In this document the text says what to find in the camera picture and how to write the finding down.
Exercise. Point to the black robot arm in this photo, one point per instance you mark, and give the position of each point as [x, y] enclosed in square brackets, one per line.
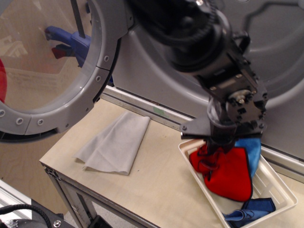
[200, 43]

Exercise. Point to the light blue cloth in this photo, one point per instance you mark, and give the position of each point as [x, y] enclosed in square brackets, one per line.
[253, 149]

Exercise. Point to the white plastic basket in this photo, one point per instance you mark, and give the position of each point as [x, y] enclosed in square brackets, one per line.
[266, 184]

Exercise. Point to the red cloth black trim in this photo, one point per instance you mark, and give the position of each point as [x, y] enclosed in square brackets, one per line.
[226, 174]

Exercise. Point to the aluminium table frame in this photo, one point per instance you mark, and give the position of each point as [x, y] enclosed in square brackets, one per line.
[80, 201]

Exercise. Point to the blue clamp handle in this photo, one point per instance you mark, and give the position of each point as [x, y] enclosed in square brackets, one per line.
[73, 45]

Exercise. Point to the black base with cable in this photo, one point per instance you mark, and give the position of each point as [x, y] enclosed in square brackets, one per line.
[14, 214]

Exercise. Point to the grey cloth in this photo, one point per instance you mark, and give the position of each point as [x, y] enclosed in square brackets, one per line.
[114, 149]

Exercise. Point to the dark blue cloth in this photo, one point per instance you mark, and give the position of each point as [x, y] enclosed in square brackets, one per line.
[251, 210]

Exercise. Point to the grey round machine door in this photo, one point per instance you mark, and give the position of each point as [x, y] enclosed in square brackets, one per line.
[111, 20]

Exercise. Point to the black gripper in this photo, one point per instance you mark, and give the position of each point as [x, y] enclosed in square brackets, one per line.
[225, 122]

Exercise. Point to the grey laundry machine body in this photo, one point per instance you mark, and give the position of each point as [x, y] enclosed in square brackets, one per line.
[143, 77]

